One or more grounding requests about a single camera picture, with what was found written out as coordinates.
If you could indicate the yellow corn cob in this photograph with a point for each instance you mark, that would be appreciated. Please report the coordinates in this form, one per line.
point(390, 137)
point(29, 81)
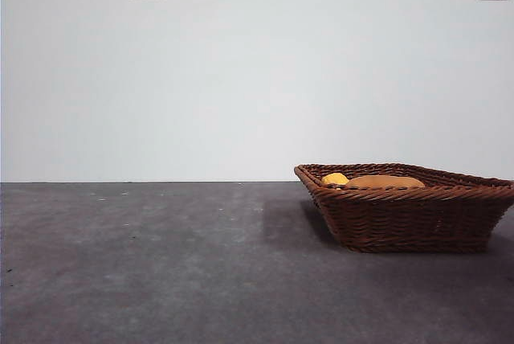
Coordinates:
point(335, 178)

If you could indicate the brown potato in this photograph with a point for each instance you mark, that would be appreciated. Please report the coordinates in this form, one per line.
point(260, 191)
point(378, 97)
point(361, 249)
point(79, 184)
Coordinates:
point(385, 181)

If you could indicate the brown wicker basket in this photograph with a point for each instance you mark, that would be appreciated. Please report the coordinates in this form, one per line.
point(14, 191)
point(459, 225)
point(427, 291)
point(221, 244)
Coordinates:
point(401, 219)

